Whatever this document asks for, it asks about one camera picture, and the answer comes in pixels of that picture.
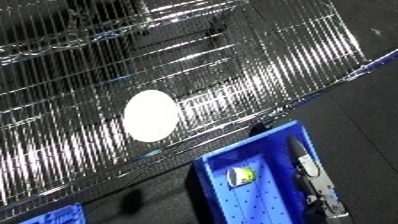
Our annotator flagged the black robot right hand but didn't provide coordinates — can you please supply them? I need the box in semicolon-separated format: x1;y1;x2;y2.
286;134;351;221

